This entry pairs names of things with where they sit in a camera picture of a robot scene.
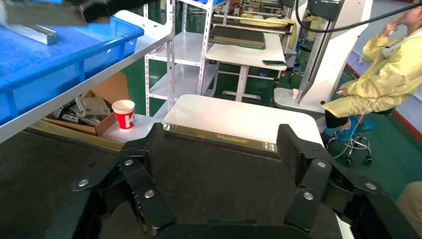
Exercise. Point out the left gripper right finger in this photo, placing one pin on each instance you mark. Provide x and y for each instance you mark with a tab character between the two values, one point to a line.
310	194

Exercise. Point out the brown cardboard box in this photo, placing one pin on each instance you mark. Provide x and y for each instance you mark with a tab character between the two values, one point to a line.
108	89

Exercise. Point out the black tray green base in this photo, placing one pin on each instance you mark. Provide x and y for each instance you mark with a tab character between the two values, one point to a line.
237	38

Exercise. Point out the dark smartphone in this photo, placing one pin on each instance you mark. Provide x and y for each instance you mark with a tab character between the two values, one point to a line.
274	63

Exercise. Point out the white metal storage rack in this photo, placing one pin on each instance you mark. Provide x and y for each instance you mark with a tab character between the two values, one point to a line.
188	49

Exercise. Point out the blue plastic tray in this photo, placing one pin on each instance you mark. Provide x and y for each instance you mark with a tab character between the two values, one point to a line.
49	66

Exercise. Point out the stool with blue cover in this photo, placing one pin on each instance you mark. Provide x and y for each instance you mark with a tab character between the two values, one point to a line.
357	138

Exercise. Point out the red white paper cup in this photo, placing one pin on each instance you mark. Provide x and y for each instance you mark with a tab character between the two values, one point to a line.
124	115

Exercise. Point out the grey perforated shelf upright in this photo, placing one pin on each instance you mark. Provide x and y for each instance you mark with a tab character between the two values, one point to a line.
170	66

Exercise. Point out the white table with tray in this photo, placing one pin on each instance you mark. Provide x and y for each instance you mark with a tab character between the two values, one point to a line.
247	56

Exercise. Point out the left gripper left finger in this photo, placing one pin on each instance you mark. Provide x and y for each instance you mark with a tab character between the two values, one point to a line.
155	204

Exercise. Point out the small white cup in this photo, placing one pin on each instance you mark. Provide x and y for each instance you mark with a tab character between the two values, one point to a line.
295	93

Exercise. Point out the person in yellow coat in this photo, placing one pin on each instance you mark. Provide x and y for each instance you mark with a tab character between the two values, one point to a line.
389	79

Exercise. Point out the grey metal channel part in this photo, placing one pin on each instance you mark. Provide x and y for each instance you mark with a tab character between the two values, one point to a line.
36	34

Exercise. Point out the grey metal brackets pile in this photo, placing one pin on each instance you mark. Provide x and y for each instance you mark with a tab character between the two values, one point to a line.
90	107

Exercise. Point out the white robot body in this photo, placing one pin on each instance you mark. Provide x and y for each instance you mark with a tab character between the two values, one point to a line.
326	59

